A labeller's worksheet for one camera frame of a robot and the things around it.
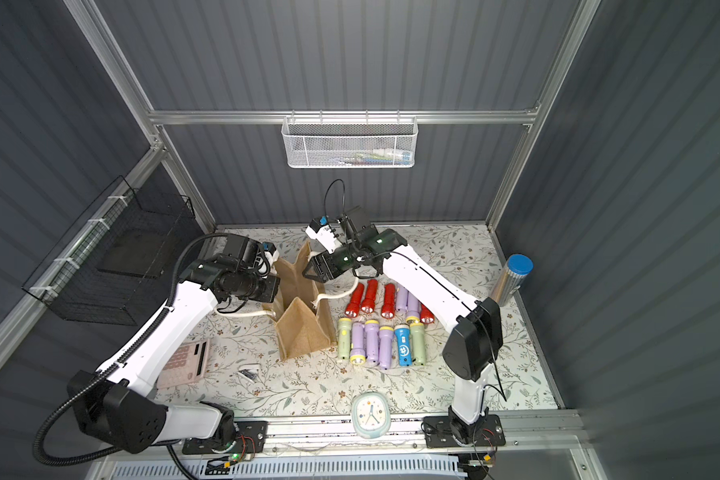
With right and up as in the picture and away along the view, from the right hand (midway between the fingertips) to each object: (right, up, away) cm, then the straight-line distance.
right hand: (316, 268), depth 75 cm
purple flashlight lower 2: (+15, -22, +12) cm, 29 cm away
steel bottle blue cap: (+55, -3, +10) cm, 56 cm away
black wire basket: (-50, 0, -4) cm, 50 cm away
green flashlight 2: (+28, -23, +12) cm, 38 cm away
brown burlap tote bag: (-6, -18, +10) cm, 21 cm away
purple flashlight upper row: (+25, -10, +22) cm, 35 cm away
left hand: (-11, -6, +3) cm, 13 cm away
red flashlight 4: (+32, -16, +17) cm, 39 cm away
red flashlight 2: (+13, -13, +20) cm, 27 cm away
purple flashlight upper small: (+28, -14, +19) cm, 36 cm away
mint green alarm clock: (+14, -37, -1) cm, 40 cm away
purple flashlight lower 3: (+19, -20, +13) cm, 31 cm away
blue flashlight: (+24, -21, +12) cm, 34 cm away
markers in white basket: (+17, +34, +16) cm, 41 cm away
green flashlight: (+6, -22, +13) cm, 26 cm away
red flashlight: (+9, -13, +19) cm, 25 cm away
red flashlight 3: (+20, -14, +19) cm, 31 cm away
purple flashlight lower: (+11, -24, +10) cm, 28 cm away
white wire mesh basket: (+6, +51, +49) cm, 71 cm away
